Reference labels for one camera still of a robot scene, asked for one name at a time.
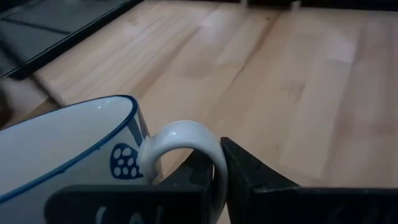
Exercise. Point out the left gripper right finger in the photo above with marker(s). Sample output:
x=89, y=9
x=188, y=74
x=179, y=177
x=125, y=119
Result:
x=245, y=177

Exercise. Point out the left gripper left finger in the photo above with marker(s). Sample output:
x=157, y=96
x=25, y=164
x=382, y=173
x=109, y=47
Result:
x=196, y=174

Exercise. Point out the white mug blue pattern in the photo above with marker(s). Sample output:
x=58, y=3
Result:
x=62, y=149

